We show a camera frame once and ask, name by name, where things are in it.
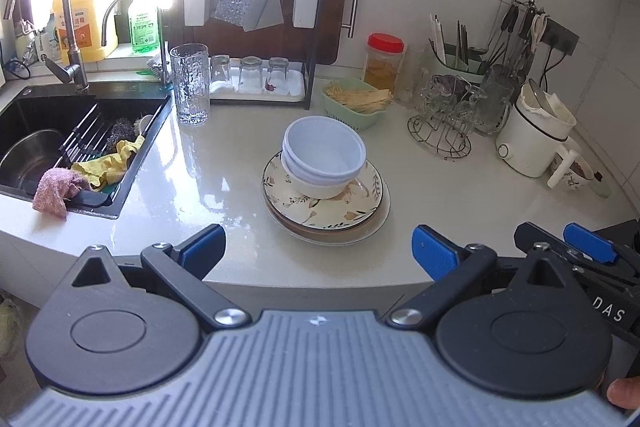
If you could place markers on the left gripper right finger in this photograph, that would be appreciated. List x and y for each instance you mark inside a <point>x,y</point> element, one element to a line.
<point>457,273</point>

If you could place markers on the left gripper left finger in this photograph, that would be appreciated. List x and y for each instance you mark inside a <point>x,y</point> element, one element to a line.
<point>180,270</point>

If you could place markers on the cream floral plate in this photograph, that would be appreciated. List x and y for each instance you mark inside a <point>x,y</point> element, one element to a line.
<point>356,205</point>

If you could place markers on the white ceramic bowl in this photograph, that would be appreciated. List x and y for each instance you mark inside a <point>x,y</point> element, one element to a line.
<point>314,190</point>

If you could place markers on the lilac plastic bowl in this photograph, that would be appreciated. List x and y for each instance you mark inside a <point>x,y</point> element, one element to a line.
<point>325,147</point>

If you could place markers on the black kitchen sink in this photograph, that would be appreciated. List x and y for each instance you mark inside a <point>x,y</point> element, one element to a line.
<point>89,123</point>

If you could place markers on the chrome kitchen faucet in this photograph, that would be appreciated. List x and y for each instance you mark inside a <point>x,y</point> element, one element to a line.
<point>74,72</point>

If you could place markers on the person's right hand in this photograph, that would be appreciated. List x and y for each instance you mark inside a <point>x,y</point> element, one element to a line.
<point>625,393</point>

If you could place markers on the floral ceramic cup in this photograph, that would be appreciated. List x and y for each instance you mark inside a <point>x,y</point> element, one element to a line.
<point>572,171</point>

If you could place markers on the yellow cloth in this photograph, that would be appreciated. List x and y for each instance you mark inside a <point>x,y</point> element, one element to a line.
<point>109,169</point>

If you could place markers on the white electric cooker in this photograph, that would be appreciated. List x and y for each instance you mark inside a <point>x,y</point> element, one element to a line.
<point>536,131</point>

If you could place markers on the pink cloth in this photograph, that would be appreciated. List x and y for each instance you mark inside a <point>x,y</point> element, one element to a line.
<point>55,186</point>

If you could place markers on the steel pot in sink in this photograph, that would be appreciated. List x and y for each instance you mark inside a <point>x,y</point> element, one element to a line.
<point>23,165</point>

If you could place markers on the green basket with noodles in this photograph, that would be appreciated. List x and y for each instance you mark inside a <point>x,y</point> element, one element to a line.
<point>355,103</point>

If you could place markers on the tall textured drinking glass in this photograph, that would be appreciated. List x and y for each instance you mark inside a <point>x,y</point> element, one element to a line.
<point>189,64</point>

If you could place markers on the upturned small glass middle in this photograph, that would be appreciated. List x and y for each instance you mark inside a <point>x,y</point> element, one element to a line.
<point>250,78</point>

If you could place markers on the upturned small glass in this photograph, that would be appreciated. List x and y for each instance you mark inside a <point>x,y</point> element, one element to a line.
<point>219,71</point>
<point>250,78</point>
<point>277,78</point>

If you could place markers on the green utensil holder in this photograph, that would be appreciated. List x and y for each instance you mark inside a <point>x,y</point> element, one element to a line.
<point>457,58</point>

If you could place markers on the upturned small glass right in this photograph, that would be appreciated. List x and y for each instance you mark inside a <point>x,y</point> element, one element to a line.
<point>277,78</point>

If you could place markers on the upturned small glass left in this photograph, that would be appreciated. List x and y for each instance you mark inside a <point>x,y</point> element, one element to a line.
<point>219,71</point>

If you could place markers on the red-lid plastic jar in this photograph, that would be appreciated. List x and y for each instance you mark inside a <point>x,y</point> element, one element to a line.
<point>384,55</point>

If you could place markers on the green dish soap bottle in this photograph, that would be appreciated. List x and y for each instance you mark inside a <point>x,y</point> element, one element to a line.
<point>143,26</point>

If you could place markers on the black dish rack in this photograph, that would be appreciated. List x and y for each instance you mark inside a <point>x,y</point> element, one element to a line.
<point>250,21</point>

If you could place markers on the yellow detergent bottle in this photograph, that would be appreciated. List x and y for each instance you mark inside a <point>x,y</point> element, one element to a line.
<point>94,44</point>

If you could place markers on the small chrome faucet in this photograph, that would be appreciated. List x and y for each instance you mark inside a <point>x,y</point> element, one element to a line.
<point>160,69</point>

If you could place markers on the wire glass-holder rack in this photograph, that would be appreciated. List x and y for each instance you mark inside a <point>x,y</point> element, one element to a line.
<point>447,112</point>

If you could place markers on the glass mug with handle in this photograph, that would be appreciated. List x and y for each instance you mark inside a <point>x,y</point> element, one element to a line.
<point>498,89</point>

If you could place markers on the black wall socket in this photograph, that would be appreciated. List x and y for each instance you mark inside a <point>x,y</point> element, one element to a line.
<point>559,37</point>

